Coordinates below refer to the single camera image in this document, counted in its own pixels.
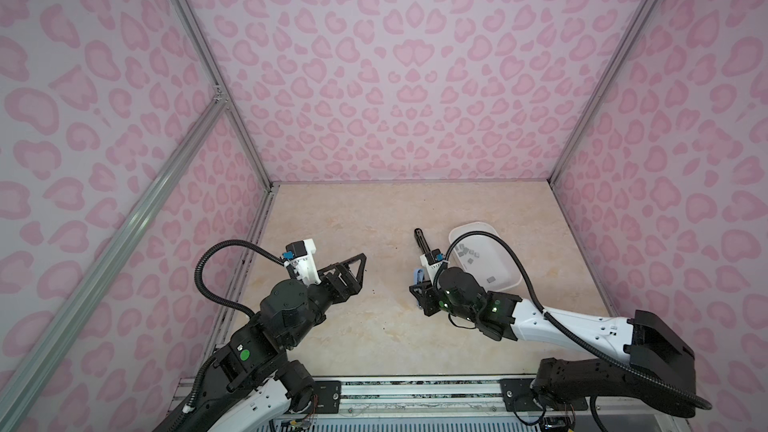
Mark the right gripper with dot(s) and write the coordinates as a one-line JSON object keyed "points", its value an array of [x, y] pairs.
{"points": [[425, 290]]}

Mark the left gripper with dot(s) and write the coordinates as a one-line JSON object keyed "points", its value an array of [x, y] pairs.
{"points": [[351, 284]]}

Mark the black stapler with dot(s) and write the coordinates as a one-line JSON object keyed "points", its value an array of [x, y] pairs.
{"points": [[422, 242]]}

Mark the white plastic bin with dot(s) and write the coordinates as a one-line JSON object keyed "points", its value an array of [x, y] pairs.
{"points": [[483, 257]]}

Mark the blue mini stapler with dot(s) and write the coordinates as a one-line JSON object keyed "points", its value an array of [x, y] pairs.
{"points": [[420, 276]]}

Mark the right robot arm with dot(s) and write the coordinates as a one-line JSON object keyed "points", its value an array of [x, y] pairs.
{"points": [[640, 357]]}

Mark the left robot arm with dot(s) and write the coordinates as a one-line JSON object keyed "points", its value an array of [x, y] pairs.
{"points": [[251, 381]]}

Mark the right mounting plate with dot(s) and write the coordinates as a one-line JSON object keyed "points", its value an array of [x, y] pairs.
{"points": [[517, 395]]}

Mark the mounting plate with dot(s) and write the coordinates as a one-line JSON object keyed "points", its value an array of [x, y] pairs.
{"points": [[517, 395], [322, 397]]}

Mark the left mounting plate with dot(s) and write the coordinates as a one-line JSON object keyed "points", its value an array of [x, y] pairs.
{"points": [[322, 397]]}

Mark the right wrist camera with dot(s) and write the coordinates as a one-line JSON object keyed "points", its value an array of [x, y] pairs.
{"points": [[431, 263]]}

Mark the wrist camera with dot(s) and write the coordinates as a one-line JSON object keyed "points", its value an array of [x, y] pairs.
{"points": [[431, 263], [298, 259]]}

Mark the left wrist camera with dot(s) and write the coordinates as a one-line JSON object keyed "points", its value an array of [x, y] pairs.
{"points": [[298, 259]]}

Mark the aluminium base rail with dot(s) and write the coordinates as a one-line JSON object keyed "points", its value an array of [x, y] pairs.
{"points": [[462, 403]]}

